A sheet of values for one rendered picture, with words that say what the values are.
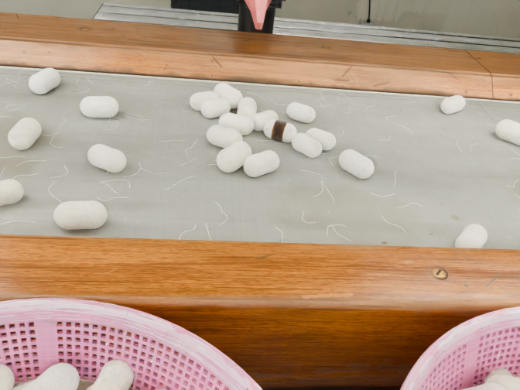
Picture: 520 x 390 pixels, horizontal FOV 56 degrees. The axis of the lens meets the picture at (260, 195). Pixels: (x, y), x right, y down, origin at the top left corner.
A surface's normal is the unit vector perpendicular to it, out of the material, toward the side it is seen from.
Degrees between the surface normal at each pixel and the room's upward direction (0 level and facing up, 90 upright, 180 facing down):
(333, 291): 0
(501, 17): 90
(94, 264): 0
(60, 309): 75
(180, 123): 0
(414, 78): 45
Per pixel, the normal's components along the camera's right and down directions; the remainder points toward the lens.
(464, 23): 0.06, 0.60
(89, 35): 0.11, -0.80
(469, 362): 0.48, 0.29
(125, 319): -0.15, 0.34
